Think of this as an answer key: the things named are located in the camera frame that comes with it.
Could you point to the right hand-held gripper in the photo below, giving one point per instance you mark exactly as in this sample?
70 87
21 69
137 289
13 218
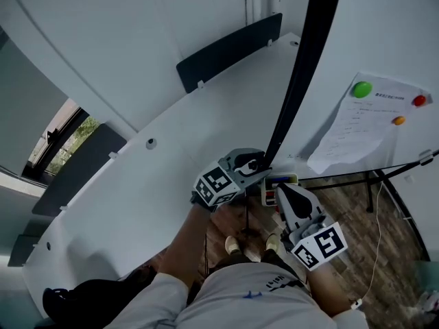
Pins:
322 242

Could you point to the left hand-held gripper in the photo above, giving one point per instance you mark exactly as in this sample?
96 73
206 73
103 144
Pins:
214 183

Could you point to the white whiteboard with black frame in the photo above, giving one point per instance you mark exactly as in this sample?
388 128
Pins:
346 39

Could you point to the person's left forearm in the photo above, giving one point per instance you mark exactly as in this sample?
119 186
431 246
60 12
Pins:
187 242

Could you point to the person's right forearm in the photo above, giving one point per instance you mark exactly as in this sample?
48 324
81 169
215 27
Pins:
326 290

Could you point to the black whiteboard stand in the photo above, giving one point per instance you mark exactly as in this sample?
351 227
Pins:
369 194

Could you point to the grey whiteboard clamp knob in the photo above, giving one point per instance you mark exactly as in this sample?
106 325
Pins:
425 156

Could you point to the blue marker pen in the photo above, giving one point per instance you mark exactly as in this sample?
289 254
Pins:
282 178

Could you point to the red marker pen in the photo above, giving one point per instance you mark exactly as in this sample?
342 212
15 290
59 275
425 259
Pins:
271 197

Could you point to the white marker tray box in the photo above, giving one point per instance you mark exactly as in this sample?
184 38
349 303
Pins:
263 194

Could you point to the person's right beige shoe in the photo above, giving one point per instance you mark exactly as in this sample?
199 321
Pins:
272 242

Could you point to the person's beige shoe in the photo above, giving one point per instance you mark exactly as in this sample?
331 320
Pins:
272 242
233 245

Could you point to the person's dark trousers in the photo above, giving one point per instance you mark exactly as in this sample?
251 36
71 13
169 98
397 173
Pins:
274 257

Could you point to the person's left beige shoe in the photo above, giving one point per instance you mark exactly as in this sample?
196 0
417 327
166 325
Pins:
233 245

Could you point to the white printed paper sheet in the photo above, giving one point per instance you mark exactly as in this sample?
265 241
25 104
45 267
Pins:
356 132

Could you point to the dark desk divider panel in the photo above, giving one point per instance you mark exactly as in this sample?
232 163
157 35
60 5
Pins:
22 250
226 53
82 170

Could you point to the person's grey shirt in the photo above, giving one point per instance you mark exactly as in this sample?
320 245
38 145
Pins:
240 303

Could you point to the green round magnet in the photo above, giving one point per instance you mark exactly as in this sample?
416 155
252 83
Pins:
362 89

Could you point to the orange round magnet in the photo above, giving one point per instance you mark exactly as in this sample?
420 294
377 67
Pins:
399 120

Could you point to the red round magnet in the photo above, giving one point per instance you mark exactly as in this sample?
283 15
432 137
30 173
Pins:
419 100

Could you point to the black bag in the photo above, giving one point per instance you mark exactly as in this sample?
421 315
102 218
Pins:
96 296

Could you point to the window with dark frame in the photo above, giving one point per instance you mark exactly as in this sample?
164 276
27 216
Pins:
65 142

